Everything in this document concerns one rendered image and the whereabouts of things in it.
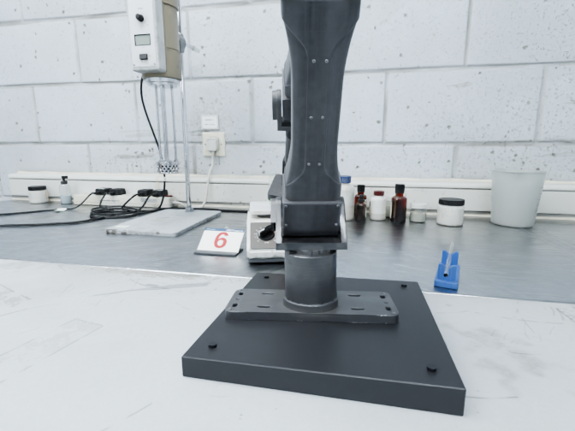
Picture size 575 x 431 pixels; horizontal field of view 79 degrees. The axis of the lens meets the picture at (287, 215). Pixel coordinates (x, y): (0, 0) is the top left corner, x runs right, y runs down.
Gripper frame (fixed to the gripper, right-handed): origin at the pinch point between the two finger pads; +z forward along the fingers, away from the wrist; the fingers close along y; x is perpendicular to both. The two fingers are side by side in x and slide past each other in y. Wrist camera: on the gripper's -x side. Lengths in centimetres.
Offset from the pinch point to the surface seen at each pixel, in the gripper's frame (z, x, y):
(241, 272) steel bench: 2.0, 12.0, 7.2
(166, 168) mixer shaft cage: 8.9, -23.5, 40.4
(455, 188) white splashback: 17, -48, -43
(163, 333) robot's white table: -7.6, 30.6, 10.5
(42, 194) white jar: 40, -36, 104
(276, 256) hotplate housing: 2.7, 6.4, 2.3
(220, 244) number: 7.2, 1.8, 15.3
